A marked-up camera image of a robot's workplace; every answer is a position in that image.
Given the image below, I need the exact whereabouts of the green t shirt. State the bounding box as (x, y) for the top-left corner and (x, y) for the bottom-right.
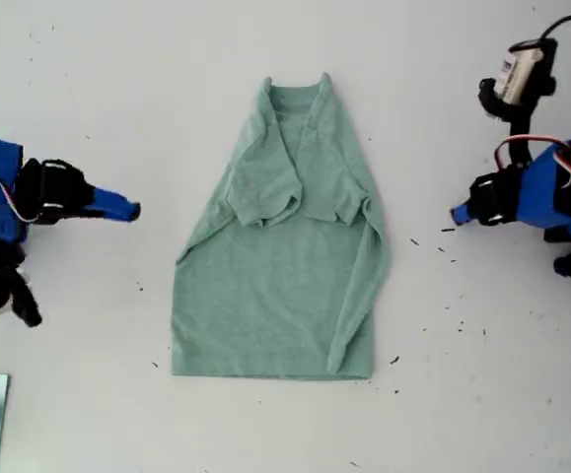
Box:
(169, 71), (395, 380)

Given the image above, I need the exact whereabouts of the gripper camera stalk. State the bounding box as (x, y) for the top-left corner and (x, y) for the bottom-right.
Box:
(476, 77), (537, 169)

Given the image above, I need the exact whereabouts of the gripper camera cable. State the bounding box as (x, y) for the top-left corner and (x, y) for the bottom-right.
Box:
(538, 13), (571, 43)

